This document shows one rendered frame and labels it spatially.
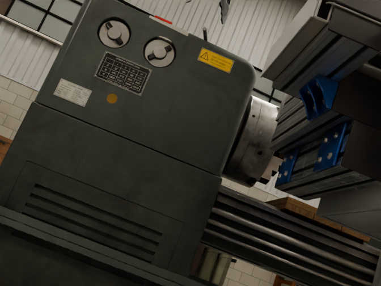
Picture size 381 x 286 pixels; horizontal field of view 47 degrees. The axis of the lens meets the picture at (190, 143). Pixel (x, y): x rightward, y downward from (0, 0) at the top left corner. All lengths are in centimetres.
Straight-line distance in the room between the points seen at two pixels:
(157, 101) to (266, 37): 845
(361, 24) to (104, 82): 82
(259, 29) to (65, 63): 849
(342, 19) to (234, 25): 881
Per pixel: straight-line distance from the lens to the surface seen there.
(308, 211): 148
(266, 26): 983
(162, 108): 133
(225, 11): 164
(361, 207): 90
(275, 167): 160
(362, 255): 159
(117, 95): 134
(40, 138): 132
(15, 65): 852
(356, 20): 75
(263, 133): 149
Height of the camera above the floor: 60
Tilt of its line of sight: 14 degrees up
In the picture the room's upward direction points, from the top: 21 degrees clockwise
